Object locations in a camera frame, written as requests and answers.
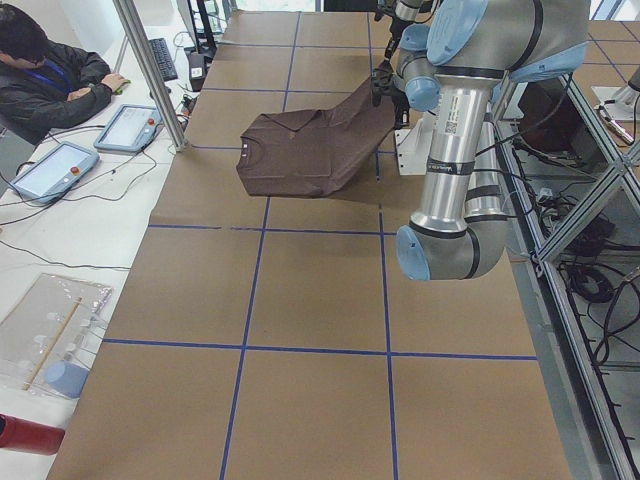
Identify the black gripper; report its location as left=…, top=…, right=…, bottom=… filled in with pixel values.
left=371, top=60, right=395, bottom=106

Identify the brown t-shirt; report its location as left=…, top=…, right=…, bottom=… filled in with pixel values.
left=236, top=80, right=395, bottom=198

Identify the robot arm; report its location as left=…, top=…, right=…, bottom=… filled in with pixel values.
left=371, top=1, right=440, bottom=112
left=396, top=1, right=590, bottom=281

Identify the black keyboard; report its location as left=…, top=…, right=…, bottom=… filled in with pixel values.
left=148, top=38, right=178, bottom=82

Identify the far teach pendant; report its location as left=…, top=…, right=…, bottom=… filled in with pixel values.
left=94, top=104, right=162, bottom=154

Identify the teach pendant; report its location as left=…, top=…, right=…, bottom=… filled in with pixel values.
left=10, top=142, right=99, bottom=204
left=94, top=104, right=162, bottom=154

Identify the near teach pendant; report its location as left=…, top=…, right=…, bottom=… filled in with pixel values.
left=10, top=142, right=99, bottom=204

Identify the seated person in jacket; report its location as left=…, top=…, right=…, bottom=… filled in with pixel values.
left=1, top=3, right=129, bottom=146

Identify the clear plastic bag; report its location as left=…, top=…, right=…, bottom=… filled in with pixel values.
left=1, top=274, right=113, bottom=399

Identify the red bottle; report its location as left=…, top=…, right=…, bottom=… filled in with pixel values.
left=1, top=414, right=65, bottom=455

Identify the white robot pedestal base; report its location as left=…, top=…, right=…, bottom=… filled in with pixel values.
left=394, top=111, right=436, bottom=176

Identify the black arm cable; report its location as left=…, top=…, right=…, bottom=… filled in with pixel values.
left=474, top=69, right=576, bottom=161

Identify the aluminium frame post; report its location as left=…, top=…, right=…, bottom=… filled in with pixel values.
left=113, top=0, right=187, bottom=152

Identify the aluminium side frame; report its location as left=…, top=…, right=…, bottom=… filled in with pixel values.
left=495, top=64, right=639, bottom=479

